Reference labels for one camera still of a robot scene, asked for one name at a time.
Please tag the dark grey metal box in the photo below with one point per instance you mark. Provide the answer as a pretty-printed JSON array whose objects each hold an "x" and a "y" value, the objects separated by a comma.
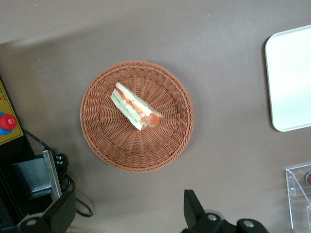
[{"x": 31, "y": 177}]

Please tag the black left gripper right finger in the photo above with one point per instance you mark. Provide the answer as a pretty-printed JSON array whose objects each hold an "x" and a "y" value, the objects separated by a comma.
[{"x": 194, "y": 211}]

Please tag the silver metal bracket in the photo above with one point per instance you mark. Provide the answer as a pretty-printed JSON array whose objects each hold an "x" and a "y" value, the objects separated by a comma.
[{"x": 53, "y": 174}]

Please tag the yellow emergency stop box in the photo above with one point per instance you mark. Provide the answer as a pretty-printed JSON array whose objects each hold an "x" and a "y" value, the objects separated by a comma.
[{"x": 11, "y": 137}]

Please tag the cream plastic tray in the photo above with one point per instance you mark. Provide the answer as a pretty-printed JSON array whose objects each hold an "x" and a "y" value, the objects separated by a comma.
[{"x": 291, "y": 85}]

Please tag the triangular sandwich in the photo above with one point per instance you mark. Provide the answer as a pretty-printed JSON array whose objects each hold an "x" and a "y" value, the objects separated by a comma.
[{"x": 131, "y": 104}]

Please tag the red drink can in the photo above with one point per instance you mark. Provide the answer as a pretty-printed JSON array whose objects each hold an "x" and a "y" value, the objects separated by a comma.
[{"x": 309, "y": 178}]

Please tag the small clear acrylic stand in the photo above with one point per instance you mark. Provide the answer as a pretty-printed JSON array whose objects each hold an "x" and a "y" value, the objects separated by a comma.
[{"x": 295, "y": 206}]

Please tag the round brown wicker basket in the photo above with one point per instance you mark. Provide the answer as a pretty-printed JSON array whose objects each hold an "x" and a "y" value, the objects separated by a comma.
[{"x": 109, "y": 136}]

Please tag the black machine frame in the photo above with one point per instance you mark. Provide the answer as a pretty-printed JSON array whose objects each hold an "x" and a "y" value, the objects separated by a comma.
[{"x": 12, "y": 157}]

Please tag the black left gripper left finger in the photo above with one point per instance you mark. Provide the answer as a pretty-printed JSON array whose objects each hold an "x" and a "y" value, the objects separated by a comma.
[{"x": 60, "y": 208}]

